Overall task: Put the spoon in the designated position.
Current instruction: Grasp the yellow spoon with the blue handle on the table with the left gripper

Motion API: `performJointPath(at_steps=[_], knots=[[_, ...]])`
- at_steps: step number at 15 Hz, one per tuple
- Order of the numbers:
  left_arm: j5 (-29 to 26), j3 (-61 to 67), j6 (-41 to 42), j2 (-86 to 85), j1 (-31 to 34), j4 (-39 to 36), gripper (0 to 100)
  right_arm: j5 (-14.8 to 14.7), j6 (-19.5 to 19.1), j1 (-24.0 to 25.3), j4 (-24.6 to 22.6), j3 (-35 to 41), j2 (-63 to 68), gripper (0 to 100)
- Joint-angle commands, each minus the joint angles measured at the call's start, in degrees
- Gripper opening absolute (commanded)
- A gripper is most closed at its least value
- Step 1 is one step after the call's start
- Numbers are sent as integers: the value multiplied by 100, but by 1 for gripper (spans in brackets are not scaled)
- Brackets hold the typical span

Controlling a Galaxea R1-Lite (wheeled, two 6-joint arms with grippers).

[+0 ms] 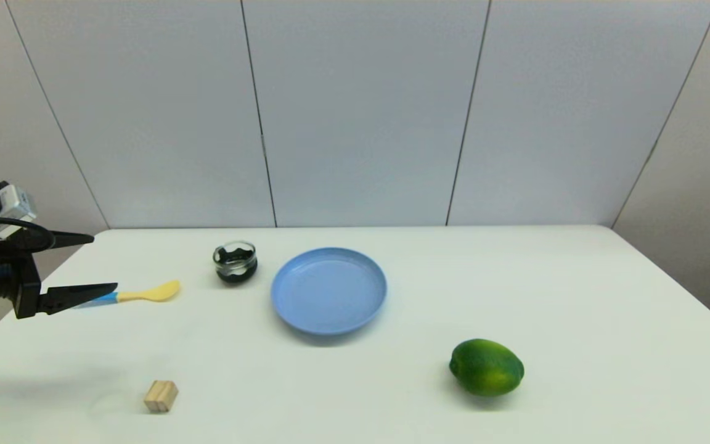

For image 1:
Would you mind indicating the small wooden block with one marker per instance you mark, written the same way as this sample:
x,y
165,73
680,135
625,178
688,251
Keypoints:
x,y
161,396

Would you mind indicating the blue plastic plate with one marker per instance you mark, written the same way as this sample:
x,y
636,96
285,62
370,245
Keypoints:
x,y
328,291

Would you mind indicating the glass jar with black contents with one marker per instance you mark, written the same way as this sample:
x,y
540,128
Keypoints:
x,y
235,266

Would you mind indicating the green lime fruit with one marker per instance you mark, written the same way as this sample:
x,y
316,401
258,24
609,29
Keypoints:
x,y
487,368

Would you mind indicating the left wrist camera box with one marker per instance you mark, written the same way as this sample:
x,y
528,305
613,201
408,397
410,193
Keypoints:
x,y
11,209

